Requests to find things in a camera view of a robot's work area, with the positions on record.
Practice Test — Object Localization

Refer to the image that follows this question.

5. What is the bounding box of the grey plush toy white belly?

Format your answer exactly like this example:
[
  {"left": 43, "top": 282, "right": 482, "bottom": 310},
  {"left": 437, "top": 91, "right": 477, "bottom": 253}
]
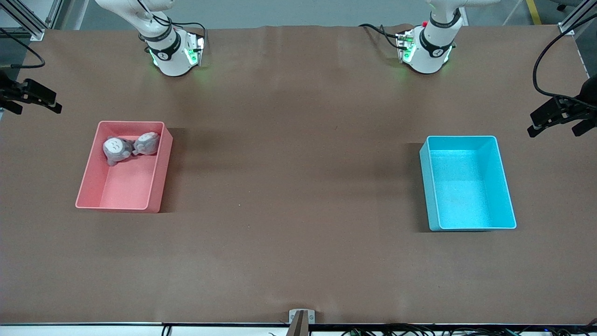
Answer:
[
  {"left": 103, "top": 136, "right": 136, "bottom": 167},
  {"left": 132, "top": 132, "right": 161, "bottom": 156}
]

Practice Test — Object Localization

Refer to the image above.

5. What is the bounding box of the arm base connector plate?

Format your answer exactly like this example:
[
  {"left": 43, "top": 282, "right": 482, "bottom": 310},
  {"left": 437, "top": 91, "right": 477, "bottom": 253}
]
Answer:
[
  {"left": 184, "top": 32, "right": 206, "bottom": 67},
  {"left": 396, "top": 29, "right": 416, "bottom": 64}
]

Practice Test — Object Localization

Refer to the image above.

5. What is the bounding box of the blue plastic box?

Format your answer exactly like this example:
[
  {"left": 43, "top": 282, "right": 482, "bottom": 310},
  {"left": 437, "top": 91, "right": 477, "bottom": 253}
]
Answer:
[{"left": 419, "top": 135, "right": 517, "bottom": 232}]

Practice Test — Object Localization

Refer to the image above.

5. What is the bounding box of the pink plastic box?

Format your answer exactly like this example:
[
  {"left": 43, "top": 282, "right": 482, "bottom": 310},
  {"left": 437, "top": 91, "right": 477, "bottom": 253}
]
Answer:
[{"left": 75, "top": 121, "right": 174, "bottom": 214}]

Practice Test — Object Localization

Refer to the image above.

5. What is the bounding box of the brown table cover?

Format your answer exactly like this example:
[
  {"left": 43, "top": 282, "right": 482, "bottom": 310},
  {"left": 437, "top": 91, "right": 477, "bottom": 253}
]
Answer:
[{"left": 0, "top": 23, "right": 597, "bottom": 326}]

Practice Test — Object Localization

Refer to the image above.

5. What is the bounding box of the aluminium frame profile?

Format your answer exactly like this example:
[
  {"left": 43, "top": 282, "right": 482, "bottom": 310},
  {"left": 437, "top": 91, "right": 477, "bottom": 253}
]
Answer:
[
  {"left": 0, "top": 0, "right": 63, "bottom": 42},
  {"left": 557, "top": 0, "right": 597, "bottom": 36}
]

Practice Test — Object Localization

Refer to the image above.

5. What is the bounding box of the black arm base cable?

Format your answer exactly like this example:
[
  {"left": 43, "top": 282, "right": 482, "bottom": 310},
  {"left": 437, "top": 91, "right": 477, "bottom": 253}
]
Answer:
[
  {"left": 358, "top": 23, "right": 403, "bottom": 50},
  {"left": 161, "top": 21, "right": 208, "bottom": 47}
]

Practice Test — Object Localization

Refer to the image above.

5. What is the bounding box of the black cable bundle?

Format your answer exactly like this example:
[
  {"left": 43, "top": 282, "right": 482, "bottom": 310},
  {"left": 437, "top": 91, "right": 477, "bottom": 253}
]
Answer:
[{"left": 340, "top": 320, "right": 597, "bottom": 336}]

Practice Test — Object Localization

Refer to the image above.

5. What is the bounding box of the metal camera post bracket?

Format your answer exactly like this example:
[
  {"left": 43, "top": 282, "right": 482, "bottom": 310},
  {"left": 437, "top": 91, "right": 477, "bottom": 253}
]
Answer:
[{"left": 288, "top": 309, "right": 316, "bottom": 336}]

